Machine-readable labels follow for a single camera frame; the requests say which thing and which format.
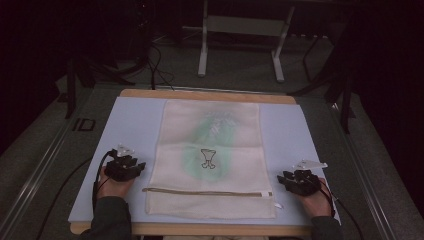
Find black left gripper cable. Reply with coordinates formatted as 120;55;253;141
35;149;118;240

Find white metal stand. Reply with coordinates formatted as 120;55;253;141
197;0;297;84

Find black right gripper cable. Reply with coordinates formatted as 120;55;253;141
318;181;366;240

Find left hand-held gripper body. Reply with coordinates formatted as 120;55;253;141
104;143;140;183

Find metal floor rail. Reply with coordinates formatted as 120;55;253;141
327;102;398;240
0;109;88;240

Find cream zippered cloth bag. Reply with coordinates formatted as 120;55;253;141
142;99;284;220

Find black stand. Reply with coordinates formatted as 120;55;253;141
287;33;356;135
64;56;138;120

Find black floor cables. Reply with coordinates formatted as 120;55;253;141
145;42;176;91

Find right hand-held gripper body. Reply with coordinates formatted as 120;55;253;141
287;159;329;197

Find light blue table mat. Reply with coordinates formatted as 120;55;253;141
67;96;341;226

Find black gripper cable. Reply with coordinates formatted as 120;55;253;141
35;149;118;240
318;181;366;240

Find person's left hand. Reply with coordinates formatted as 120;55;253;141
96;165;136;201

